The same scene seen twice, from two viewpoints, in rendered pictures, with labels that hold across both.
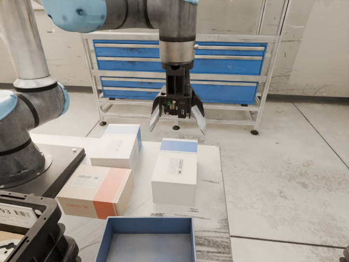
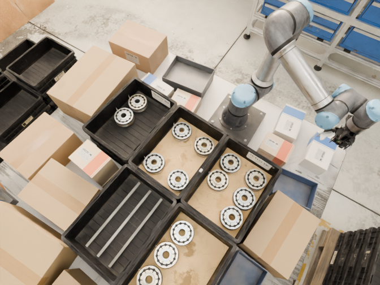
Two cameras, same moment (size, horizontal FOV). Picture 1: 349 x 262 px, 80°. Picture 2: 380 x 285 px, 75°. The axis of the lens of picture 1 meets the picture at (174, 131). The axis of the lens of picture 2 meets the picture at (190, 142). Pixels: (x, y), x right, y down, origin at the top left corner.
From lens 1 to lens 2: 95 cm
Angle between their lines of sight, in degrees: 35
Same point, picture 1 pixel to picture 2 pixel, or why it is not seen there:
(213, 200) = (329, 176)
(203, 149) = not seen: hidden behind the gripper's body
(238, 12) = not seen: outside the picture
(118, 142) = (290, 123)
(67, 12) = (323, 126)
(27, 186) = (241, 132)
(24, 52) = (270, 71)
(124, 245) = (281, 178)
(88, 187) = (273, 148)
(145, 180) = (296, 149)
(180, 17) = (367, 124)
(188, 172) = (325, 162)
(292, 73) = not seen: outside the picture
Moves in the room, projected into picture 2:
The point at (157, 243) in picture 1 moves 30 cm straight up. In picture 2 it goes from (296, 184) to (324, 165)
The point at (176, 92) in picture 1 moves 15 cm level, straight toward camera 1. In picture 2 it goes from (344, 139) to (337, 168)
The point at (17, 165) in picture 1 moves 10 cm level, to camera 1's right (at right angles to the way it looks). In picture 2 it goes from (240, 121) to (257, 128)
